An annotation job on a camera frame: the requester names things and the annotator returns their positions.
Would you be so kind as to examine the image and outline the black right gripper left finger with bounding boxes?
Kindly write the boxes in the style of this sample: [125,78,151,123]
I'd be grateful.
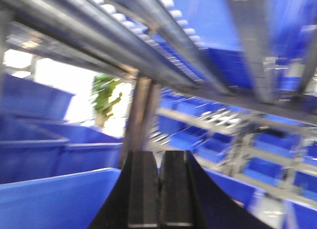
[88,151,159,229]

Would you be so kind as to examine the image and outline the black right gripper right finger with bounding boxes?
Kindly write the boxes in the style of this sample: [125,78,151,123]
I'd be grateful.
[160,151,270,229]

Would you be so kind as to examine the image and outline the large blue plastic bin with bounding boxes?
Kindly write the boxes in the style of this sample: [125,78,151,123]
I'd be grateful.
[0,167,258,229]

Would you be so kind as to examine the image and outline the blue bin left side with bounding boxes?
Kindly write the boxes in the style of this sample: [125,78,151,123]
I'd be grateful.
[0,74,75,185]

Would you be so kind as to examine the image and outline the green potted plant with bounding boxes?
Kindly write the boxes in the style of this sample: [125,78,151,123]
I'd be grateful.
[91,73,122,127]

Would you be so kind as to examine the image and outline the steel shelf upright post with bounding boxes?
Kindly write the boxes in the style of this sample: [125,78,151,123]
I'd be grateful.
[118,75,161,168]

